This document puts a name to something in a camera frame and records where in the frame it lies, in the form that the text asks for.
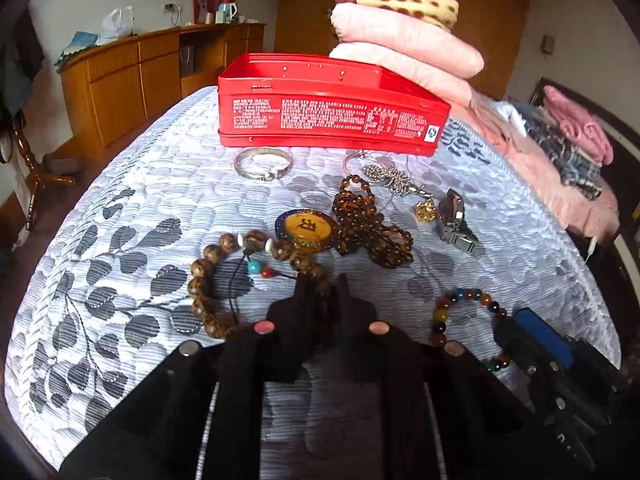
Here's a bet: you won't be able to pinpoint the grey metal watch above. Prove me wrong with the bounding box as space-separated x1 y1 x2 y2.
436 188 478 257

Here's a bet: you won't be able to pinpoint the dark hanging clothes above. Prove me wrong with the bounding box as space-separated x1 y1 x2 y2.
0 10 46 126

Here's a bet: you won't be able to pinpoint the white plastic bag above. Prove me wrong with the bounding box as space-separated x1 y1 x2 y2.
97 6 136 46

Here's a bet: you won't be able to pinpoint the small gold charm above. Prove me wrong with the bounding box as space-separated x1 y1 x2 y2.
413 199 440 223

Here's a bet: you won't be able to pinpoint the wooden coat stand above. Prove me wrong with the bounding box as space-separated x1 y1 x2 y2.
10 115 76 233

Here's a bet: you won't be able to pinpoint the pink folded quilt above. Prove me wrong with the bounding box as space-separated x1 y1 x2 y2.
330 2 486 80

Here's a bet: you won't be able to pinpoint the dark wooden headboard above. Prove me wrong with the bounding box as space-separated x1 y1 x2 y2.
530 77 640 311

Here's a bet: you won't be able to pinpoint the pink padded garment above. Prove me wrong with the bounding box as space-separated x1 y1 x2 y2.
542 85 615 166

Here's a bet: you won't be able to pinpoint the large pink quilt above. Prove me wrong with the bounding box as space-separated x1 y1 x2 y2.
327 42 621 243

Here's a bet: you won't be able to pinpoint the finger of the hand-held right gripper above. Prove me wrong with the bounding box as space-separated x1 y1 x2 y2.
493 317 567 402
514 308 576 368

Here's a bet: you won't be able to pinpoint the grey slipper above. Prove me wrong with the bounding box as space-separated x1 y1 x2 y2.
42 152 81 176

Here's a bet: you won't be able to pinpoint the white garment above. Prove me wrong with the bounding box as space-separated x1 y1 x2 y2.
502 97 536 131

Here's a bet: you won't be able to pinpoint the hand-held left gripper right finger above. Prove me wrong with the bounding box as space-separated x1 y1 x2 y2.
332 273 591 480

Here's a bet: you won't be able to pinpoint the wooden sideboard cabinet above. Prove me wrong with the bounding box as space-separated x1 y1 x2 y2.
55 22 266 148

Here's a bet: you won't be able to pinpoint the wooden wardrobe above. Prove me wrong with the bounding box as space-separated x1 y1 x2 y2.
274 0 531 101

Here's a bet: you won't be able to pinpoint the yellow brown-spotted blanket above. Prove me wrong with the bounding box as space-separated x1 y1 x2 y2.
335 0 460 31

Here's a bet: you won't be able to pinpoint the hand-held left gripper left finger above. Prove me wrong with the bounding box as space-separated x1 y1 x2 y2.
60 272 332 480

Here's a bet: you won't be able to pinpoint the wide silver bangle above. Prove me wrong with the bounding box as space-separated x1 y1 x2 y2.
233 147 293 181

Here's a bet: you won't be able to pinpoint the silver chain necklace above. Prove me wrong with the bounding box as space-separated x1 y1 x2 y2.
361 162 436 201

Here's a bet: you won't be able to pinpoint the red tin box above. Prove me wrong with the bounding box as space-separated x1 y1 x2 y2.
217 52 452 157

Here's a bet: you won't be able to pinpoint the brown wooden bead bracelet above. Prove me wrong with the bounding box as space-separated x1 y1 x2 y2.
187 229 333 341

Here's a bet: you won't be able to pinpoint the multicolour bead bracelet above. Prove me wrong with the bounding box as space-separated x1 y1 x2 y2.
431 286 513 373

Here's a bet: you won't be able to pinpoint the round yellow blue pendant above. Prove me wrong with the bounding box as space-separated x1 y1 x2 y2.
274 208 335 251

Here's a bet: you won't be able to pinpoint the plaid garment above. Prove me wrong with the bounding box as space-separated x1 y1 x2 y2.
520 105 603 201

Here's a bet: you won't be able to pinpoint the red picture frame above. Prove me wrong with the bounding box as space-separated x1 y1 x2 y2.
192 0 233 25

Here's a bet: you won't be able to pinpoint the blue cloth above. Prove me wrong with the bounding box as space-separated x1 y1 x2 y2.
54 31 101 66

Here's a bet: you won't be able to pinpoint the amber bead necklace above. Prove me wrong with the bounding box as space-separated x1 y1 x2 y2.
331 174 415 268

